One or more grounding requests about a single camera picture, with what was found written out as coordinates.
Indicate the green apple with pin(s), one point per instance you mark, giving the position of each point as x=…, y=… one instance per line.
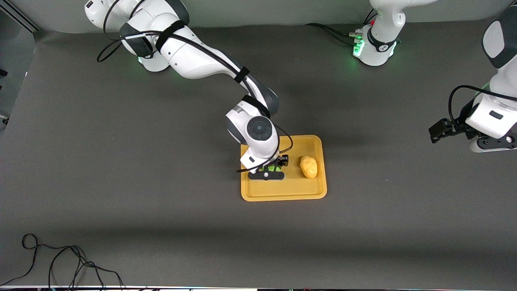
x=273, y=167

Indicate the yellow potato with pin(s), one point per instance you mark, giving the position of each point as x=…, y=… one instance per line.
x=309, y=167

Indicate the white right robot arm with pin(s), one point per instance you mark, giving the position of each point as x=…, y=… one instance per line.
x=194, y=56

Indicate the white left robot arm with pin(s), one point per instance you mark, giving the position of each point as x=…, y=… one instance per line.
x=377, y=54

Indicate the yellow plastic tray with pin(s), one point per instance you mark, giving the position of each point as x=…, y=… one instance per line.
x=291, y=188

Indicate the grey aluminium frame rail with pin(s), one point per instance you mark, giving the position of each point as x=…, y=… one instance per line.
x=18, y=15

